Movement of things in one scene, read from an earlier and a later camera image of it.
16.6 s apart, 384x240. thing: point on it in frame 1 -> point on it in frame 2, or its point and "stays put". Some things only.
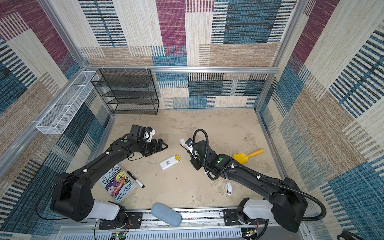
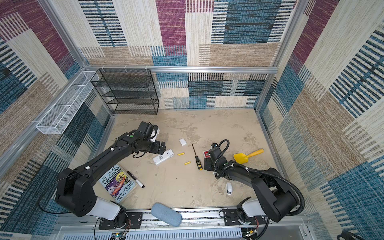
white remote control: x=167 y=163 -> x=168 y=153
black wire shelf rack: x=127 y=90 stays put
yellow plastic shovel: x=241 y=158 stays put
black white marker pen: x=137 y=180 stays put
